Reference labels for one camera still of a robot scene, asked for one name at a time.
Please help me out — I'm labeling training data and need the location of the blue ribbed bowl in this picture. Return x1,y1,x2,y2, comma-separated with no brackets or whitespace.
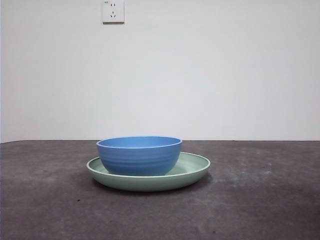
96,135,183,176

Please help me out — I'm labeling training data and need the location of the green round plate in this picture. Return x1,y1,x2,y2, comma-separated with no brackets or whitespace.
86,151,212,193

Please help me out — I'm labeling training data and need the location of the white wall socket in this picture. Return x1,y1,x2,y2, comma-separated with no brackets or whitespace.
102,0,126,25

